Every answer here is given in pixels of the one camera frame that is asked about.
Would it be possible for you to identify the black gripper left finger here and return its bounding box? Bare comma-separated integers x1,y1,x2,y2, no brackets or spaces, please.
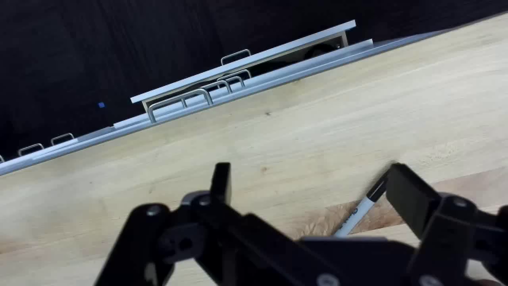
94,163,340,286

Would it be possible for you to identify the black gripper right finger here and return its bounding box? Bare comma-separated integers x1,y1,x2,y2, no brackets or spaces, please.
384,163,508,286

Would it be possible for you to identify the black grey marker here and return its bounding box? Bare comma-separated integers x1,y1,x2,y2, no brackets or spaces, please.
332,177,390,239

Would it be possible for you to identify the white table cabinet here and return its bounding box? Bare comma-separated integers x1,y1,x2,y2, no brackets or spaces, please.
0,20,446,179

